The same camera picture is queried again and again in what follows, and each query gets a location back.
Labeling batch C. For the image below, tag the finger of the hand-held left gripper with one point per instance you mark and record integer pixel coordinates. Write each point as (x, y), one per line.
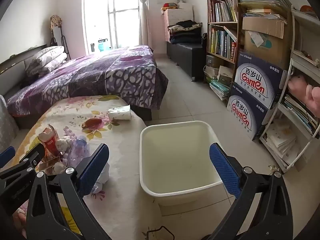
(27, 158)
(7, 153)

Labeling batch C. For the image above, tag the white curtain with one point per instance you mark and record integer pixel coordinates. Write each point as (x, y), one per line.
(143, 12)

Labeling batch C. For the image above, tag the stack of folded clothes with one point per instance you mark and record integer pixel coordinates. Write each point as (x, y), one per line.
(185, 31)

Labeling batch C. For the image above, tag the reddish brown wrapper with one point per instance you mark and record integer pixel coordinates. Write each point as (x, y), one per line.
(92, 123)

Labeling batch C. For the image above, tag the black bottle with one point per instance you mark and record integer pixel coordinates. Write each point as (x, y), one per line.
(204, 40)

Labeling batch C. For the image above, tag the black bench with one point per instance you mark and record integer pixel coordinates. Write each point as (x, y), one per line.
(187, 55)

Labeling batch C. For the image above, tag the window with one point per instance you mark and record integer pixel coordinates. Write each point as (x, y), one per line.
(110, 12)

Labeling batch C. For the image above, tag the purple patterned blanket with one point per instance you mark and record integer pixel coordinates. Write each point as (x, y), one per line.
(100, 80)

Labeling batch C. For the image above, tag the row of thick books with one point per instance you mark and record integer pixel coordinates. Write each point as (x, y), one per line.
(222, 43)

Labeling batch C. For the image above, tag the stack of white booklets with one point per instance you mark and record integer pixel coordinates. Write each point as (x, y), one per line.
(281, 142)

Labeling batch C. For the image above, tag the teal box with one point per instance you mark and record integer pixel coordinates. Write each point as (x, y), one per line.
(102, 45)

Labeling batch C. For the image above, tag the navy water carton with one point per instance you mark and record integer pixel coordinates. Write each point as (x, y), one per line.
(257, 80)
(246, 116)

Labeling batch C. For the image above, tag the white tissue pack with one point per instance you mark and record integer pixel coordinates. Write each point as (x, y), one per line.
(120, 113)

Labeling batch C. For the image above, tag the crushed clear plastic bottle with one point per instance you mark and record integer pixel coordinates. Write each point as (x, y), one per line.
(78, 150)

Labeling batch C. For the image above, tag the person's left hand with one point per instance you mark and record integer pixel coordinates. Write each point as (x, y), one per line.
(19, 221)

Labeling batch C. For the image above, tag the black coat stand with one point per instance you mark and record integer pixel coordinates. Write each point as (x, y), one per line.
(65, 42)

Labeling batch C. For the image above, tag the folded floral quilt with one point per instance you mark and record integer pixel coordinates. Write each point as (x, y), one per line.
(46, 60)

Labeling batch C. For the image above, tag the pink plush toy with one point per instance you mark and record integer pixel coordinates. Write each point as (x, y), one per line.
(298, 83)

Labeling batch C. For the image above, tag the crumpled red paper cup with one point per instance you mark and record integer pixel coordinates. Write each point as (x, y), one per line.
(50, 141)

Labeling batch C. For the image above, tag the pink cabinet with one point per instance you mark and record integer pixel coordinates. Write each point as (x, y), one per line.
(178, 15)

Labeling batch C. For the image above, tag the row of thin books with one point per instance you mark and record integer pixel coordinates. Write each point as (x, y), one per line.
(223, 11)

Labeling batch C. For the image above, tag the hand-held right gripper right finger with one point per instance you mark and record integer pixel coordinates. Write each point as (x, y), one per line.
(225, 170)

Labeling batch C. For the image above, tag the small clear wrapper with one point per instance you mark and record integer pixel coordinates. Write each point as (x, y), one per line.
(272, 167)

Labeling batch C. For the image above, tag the white metal rack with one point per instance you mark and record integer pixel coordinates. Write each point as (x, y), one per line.
(290, 67)

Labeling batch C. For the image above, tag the red yellow cushion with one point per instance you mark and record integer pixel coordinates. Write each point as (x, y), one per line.
(169, 6)

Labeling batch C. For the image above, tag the pile of books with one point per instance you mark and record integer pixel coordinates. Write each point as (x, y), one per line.
(220, 85)

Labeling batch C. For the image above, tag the crumpled white tissue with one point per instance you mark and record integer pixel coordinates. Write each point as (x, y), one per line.
(63, 143)

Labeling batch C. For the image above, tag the stack of paper folders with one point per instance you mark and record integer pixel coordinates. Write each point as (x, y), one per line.
(262, 1)

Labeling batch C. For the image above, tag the wooden bookshelf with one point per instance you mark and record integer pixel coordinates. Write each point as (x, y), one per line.
(225, 23)

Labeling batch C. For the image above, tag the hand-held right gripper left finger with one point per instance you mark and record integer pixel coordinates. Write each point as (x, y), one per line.
(95, 170)

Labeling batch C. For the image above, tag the white diaper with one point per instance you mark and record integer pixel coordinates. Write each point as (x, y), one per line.
(102, 177)

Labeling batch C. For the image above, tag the brown cardboard box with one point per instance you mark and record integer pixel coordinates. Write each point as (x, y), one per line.
(267, 45)

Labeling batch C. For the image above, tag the grey patterned cloth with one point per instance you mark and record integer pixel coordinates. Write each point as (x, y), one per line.
(7, 122)

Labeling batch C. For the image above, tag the dark wooden headboard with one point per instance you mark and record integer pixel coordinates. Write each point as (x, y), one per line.
(22, 55)

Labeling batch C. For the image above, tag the white plastic trash bin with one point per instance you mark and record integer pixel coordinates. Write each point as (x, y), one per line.
(180, 160)

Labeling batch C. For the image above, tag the floral table cloth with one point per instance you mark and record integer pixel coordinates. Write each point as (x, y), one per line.
(125, 200)

